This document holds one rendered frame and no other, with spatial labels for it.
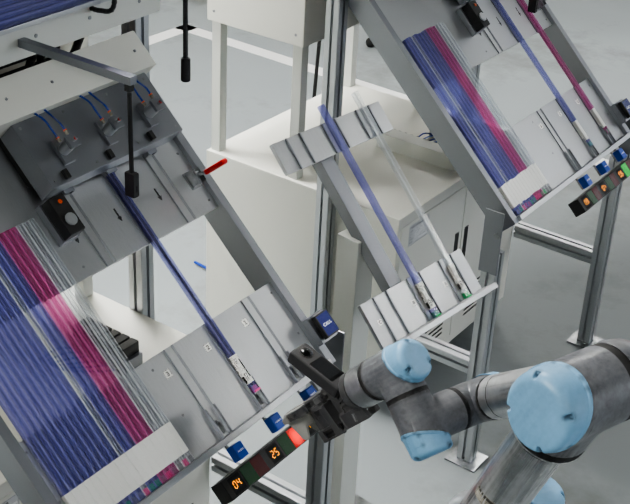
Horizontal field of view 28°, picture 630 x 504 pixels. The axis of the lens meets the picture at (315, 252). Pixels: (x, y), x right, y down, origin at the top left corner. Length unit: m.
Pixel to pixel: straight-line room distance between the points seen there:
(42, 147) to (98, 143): 0.12
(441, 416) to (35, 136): 0.85
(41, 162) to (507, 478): 0.97
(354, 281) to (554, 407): 1.07
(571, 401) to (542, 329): 2.32
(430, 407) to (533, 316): 2.03
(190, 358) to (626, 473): 1.56
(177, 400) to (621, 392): 0.84
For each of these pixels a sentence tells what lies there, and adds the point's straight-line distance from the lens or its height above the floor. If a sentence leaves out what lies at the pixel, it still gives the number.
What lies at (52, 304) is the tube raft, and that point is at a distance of 2.18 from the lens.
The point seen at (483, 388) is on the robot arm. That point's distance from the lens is 2.09.
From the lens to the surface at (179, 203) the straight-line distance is 2.43.
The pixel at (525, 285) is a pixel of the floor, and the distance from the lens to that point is 4.24.
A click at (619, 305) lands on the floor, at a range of 4.22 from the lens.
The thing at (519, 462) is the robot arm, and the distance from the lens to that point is 1.85.
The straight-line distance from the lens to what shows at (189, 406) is 2.25.
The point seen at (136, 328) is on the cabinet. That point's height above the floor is 0.62.
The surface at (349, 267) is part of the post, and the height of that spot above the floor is 0.76.
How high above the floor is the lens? 2.12
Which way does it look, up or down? 29 degrees down
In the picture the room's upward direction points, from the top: 3 degrees clockwise
